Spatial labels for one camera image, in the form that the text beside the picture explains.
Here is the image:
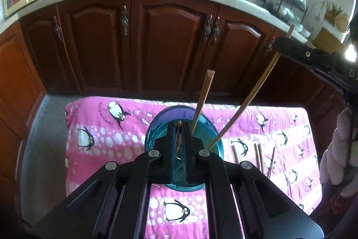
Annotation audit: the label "pale bamboo chopstick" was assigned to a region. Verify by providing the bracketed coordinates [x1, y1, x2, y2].
[267, 146, 276, 179]

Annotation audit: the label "long brown chopstick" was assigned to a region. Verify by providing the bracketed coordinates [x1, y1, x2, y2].
[207, 30, 283, 148]

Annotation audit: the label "metal spoon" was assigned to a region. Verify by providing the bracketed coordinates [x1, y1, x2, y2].
[175, 121, 183, 160]

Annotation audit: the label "gloved right hand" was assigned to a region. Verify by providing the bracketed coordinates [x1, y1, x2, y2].
[319, 109, 357, 198]

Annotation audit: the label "chopstick on towel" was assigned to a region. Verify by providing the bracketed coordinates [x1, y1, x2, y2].
[254, 143, 264, 173]
[232, 143, 241, 164]

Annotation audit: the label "pink penguin towel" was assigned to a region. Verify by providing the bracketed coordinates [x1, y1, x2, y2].
[65, 97, 322, 238]

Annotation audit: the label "white teal-rimmed utensil cup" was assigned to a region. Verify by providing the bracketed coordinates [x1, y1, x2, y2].
[144, 106, 224, 192]

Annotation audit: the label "black dish rack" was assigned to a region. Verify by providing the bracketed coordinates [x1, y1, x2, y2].
[260, 0, 307, 24]

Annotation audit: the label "dark wood base cabinets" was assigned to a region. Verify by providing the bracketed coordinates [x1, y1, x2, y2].
[0, 0, 350, 195]

